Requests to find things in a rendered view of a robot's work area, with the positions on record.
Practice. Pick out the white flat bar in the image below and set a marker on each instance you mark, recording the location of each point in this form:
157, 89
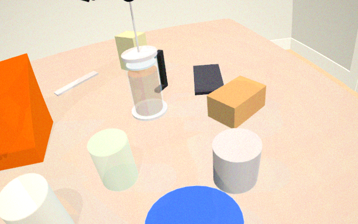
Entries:
75, 83

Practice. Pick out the glass french press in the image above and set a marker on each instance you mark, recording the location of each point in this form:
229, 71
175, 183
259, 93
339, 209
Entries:
146, 75

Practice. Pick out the blue disc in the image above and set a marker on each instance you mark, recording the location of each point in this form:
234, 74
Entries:
195, 205

